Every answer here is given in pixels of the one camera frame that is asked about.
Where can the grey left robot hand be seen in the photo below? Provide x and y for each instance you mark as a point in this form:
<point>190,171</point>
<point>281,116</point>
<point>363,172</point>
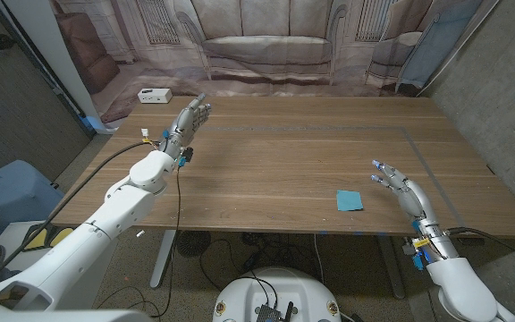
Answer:
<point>186,123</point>

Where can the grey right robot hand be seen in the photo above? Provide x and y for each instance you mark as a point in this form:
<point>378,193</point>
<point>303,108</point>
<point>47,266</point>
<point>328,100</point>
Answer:
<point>411,197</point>

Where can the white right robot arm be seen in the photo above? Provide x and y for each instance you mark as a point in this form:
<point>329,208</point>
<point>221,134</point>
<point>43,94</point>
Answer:
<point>458,277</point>

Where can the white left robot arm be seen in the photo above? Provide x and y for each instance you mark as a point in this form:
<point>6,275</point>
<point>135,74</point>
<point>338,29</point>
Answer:
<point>119,210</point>

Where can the white box device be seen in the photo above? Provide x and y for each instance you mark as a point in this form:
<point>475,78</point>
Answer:
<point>154,95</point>

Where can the blue tape piece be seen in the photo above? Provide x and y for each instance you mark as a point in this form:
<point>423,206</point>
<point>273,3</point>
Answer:
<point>90,122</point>

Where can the printed sofa room backdrop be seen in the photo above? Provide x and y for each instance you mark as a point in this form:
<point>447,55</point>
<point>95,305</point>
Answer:
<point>266,49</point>

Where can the small white floor object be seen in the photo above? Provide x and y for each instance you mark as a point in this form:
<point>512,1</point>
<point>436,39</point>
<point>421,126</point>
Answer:
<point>140,233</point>

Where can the round black floor fan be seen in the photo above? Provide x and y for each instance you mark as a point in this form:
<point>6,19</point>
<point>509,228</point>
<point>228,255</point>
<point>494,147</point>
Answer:
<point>192,243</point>

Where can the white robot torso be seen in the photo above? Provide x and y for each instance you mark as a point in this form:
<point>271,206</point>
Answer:
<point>280,290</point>

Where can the black torso electronics module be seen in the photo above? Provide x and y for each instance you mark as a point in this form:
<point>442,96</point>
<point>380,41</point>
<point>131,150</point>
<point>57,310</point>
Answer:
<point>268,313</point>

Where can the blue-grey padded seat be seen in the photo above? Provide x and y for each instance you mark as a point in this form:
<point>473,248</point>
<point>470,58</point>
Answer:
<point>11,192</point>

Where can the yellow and black floor object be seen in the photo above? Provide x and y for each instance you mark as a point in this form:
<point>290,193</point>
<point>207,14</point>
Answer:
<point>38,239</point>

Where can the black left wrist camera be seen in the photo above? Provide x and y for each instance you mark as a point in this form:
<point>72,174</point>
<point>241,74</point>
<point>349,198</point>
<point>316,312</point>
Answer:
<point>188,154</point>

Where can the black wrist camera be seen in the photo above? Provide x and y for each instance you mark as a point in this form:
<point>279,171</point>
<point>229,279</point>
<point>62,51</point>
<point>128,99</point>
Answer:
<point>408,249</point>
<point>188,154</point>

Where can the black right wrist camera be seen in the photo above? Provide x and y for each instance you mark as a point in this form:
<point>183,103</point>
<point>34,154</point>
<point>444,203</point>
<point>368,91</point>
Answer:
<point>408,249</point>

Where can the white door frame post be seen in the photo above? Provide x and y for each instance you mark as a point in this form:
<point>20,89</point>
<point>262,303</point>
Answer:
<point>52,58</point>

